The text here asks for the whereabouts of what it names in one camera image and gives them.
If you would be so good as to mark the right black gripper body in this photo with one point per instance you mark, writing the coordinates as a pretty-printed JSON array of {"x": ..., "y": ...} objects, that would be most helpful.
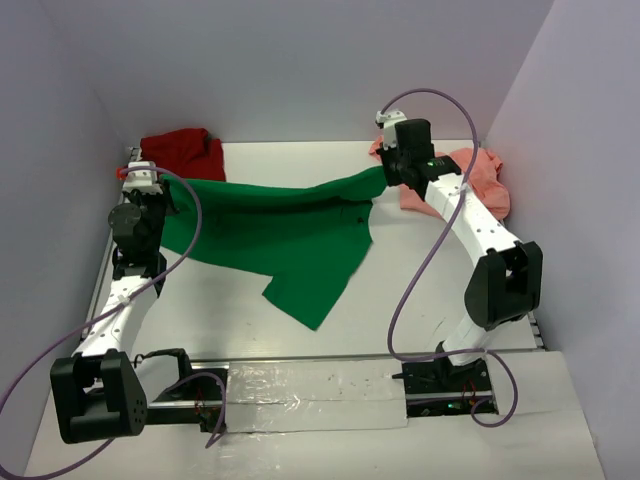
[{"x": 394, "y": 163}]

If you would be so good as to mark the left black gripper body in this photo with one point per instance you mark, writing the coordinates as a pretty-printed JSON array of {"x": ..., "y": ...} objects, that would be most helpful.
[{"x": 155, "y": 208}]

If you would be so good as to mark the green t shirt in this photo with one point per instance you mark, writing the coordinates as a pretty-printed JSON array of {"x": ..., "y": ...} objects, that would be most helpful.
[{"x": 308, "y": 241}]

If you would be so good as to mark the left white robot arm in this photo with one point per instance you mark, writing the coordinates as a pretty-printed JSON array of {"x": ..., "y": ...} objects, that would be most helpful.
[{"x": 97, "y": 394}]

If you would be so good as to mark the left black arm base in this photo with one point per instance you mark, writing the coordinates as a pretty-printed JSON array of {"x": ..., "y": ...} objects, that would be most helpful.
[{"x": 182, "y": 391}]

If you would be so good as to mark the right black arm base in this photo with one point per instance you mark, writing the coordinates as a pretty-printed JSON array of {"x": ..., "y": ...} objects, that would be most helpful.
[{"x": 438, "y": 388}]

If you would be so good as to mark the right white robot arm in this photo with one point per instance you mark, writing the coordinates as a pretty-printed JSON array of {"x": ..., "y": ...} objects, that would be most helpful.
[{"x": 506, "y": 280}]

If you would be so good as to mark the salmon pink t shirt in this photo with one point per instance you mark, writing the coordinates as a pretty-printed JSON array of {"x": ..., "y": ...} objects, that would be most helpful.
[{"x": 484, "y": 180}]

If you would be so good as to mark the red t shirt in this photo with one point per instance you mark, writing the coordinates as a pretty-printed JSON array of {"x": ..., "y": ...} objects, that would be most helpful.
[{"x": 191, "y": 153}]

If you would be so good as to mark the silver tape sheet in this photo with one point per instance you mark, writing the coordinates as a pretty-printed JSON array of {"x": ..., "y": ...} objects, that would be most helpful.
[{"x": 302, "y": 396}]

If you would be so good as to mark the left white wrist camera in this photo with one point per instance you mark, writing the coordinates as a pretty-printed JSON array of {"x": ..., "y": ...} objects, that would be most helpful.
[{"x": 140, "y": 177}]

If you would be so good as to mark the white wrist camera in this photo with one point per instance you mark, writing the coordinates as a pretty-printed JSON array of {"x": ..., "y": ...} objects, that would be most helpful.
[
  {"x": 387, "y": 122},
  {"x": 140, "y": 177}
]

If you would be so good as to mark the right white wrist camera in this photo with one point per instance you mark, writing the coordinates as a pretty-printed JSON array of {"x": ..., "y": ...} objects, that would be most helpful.
[{"x": 387, "y": 122}]

